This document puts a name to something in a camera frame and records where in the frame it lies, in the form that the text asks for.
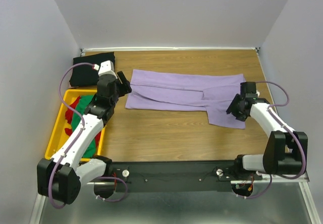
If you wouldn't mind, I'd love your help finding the purple t shirt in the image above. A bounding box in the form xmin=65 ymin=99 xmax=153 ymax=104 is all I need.
xmin=125 ymin=70 xmax=245 ymax=129

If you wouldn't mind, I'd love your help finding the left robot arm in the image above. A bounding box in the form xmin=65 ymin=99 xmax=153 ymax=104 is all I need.
xmin=37 ymin=71 xmax=132 ymax=209

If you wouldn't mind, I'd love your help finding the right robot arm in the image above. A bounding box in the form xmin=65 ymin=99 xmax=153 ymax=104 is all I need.
xmin=226 ymin=94 xmax=308 ymax=180

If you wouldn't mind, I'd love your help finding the folded black t shirt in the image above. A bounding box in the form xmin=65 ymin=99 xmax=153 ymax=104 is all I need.
xmin=69 ymin=52 xmax=116 ymax=87

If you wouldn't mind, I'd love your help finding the green t shirt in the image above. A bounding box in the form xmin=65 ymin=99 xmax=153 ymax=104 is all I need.
xmin=71 ymin=95 xmax=100 ymax=158

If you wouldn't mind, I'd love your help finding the red t shirt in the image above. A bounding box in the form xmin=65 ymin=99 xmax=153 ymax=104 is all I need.
xmin=65 ymin=95 xmax=101 ymax=147

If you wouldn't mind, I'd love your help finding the yellow plastic bin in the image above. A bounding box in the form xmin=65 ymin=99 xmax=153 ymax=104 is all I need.
xmin=44 ymin=87 xmax=96 ymax=159

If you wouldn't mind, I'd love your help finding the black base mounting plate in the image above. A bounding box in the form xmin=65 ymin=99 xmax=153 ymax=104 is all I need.
xmin=83 ymin=159 xmax=263 ymax=198

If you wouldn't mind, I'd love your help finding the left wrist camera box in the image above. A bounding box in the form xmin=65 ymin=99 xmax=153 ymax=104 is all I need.
xmin=98 ymin=61 xmax=116 ymax=77

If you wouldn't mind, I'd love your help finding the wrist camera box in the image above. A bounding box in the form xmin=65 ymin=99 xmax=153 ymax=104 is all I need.
xmin=98 ymin=61 xmax=116 ymax=77
xmin=240 ymin=82 xmax=260 ymax=97

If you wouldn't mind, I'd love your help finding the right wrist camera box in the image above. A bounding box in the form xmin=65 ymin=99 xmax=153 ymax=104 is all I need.
xmin=240 ymin=82 xmax=260 ymax=97

